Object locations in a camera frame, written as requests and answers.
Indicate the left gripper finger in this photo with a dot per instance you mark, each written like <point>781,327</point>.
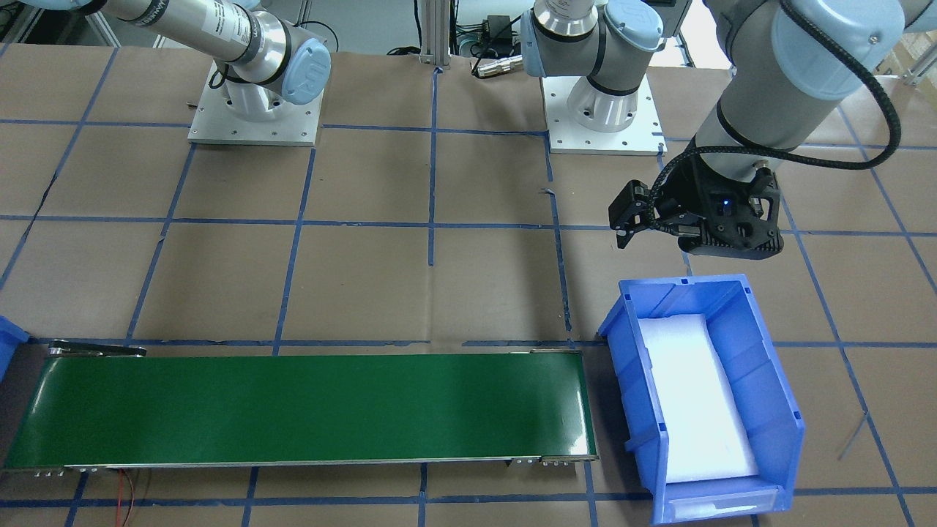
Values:
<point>630,212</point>

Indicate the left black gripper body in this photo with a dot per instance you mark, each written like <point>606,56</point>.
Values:
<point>686,184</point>

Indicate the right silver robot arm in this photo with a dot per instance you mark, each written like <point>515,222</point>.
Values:
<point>263,64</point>

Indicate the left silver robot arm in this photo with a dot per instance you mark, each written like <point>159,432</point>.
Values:
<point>795,61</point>

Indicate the white foam pad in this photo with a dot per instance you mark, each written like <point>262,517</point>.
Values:
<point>707,439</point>

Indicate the blue plastic bin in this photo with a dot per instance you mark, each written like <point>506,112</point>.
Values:
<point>766,403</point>
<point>11,338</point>

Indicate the green conveyor belt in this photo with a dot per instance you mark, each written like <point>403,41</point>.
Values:
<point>229,411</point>

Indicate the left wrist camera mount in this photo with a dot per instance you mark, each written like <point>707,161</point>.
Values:
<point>734,219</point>

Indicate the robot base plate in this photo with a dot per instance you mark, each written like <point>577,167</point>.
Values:
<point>582,120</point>
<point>246,115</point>

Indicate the aluminium frame post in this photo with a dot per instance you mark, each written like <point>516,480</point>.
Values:
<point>435,20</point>

